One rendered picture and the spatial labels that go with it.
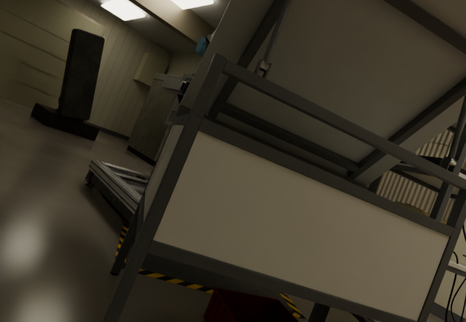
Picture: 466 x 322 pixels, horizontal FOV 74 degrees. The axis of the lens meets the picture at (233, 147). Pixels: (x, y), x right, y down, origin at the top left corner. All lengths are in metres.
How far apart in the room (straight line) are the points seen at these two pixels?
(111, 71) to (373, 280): 8.62
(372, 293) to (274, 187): 0.58
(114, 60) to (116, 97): 0.99
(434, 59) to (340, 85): 0.37
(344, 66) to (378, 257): 0.77
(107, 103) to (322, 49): 8.29
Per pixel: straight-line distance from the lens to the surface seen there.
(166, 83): 2.34
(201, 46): 2.13
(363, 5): 1.34
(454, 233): 1.57
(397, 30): 1.42
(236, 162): 1.00
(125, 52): 9.43
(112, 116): 9.42
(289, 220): 1.10
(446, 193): 1.75
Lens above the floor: 0.72
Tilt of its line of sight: 2 degrees up
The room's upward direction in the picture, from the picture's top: 22 degrees clockwise
